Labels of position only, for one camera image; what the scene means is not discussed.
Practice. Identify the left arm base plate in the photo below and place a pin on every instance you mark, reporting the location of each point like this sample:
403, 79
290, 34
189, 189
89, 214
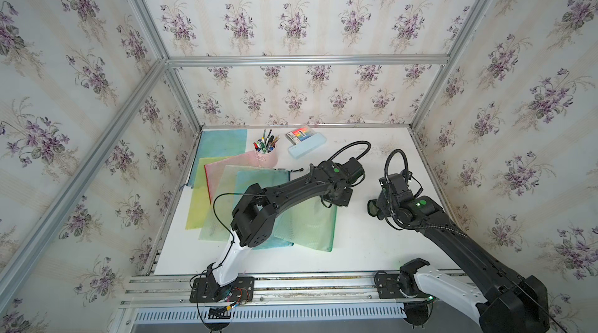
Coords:
206, 290

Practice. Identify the green and grey cleaning cloth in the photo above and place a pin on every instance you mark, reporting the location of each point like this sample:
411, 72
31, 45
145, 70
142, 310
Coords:
373, 209

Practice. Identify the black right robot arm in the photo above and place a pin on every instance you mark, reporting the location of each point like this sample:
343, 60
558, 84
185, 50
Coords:
500, 300

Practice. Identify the aluminium mounting rail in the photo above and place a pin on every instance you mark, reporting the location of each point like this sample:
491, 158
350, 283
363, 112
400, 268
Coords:
278, 289

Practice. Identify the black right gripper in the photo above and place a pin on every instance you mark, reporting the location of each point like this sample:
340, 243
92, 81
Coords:
381, 198

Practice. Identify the pink metal pen bucket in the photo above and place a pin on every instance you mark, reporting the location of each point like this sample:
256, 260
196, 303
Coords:
265, 147

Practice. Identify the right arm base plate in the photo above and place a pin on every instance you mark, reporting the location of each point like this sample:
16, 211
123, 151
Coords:
394, 285

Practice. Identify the large teal document bag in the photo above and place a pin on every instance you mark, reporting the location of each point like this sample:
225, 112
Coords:
247, 176

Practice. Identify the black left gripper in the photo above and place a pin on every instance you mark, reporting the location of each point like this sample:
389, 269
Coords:
344, 201

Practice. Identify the pale green document bag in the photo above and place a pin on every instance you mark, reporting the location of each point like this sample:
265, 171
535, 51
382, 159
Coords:
309, 224

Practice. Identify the blue mesh document bag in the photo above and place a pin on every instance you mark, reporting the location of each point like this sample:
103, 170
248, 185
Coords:
217, 143

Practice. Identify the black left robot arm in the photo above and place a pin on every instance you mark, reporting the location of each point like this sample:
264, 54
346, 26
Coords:
254, 217

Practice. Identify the light blue booklet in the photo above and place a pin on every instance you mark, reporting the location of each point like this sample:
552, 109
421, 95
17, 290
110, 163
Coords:
308, 145

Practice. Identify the yellow mesh document bag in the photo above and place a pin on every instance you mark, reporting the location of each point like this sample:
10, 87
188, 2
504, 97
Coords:
200, 199

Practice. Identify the pink mesh document bag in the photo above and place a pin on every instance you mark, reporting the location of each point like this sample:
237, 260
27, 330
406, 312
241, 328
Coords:
233, 165

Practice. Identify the light green document bag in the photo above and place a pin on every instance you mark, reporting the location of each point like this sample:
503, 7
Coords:
220, 214

